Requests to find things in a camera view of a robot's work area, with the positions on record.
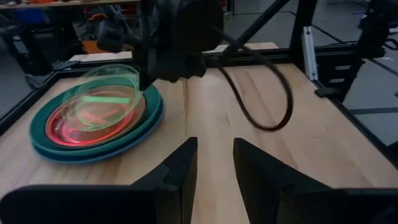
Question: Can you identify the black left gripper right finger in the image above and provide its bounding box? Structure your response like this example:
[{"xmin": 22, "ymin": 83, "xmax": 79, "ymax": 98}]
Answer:
[{"xmin": 233, "ymin": 137, "xmax": 398, "ymax": 224}]

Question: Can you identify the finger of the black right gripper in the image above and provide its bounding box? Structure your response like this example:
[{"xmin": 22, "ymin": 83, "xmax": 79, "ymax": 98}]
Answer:
[{"xmin": 137, "ymin": 37, "xmax": 157, "ymax": 91}]

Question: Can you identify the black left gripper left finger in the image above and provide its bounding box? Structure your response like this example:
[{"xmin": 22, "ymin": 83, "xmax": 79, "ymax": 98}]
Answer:
[{"xmin": 0, "ymin": 136, "xmax": 198, "ymax": 224}]

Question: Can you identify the clear green plastic plate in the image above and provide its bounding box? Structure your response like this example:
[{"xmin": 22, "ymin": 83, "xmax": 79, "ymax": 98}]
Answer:
[{"xmin": 60, "ymin": 63, "xmax": 144, "ymax": 131}]

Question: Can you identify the clear orange plastic plate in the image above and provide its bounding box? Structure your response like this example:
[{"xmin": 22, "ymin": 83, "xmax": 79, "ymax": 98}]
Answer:
[{"xmin": 46, "ymin": 88, "xmax": 147, "ymax": 147}]

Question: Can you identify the clear pink plastic plate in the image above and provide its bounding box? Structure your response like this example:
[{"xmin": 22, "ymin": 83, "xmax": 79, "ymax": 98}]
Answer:
[{"xmin": 45, "ymin": 89, "xmax": 147, "ymax": 148}]

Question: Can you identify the orange and black shop vacuum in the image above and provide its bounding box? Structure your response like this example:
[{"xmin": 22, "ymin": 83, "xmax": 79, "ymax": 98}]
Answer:
[{"xmin": 81, "ymin": 6, "xmax": 127, "ymax": 55}]

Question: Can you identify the large blue plastic plate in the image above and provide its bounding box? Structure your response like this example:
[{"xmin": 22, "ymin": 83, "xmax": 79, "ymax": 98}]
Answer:
[{"xmin": 30, "ymin": 99, "xmax": 165, "ymax": 165}]

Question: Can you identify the black computer tower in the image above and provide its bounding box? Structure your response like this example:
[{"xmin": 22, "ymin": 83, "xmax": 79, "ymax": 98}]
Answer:
[{"xmin": 30, "ymin": 26, "xmax": 83, "ymax": 68}]

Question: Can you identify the large teal plastic plate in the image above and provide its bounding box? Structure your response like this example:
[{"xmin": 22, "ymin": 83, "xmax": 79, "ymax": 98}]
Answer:
[{"xmin": 29, "ymin": 76, "xmax": 162, "ymax": 156}]

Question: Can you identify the blue crate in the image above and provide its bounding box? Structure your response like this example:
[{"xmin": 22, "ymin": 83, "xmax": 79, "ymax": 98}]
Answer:
[{"xmin": 14, "ymin": 8, "xmax": 47, "ymax": 26}]

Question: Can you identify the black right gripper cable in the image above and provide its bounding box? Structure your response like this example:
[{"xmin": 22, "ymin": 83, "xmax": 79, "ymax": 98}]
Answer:
[{"xmin": 214, "ymin": 30, "xmax": 294, "ymax": 132}]

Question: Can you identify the black aluminium table frame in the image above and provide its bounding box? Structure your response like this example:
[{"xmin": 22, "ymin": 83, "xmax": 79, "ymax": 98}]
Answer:
[{"xmin": 0, "ymin": 0, "xmax": 398, "ymax": 169}]

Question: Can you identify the white metal bracket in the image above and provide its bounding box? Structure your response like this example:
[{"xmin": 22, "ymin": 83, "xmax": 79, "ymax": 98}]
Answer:
[{"xmin": 302, "ymin": 26, "xmax": 318, "ymax": 81}]

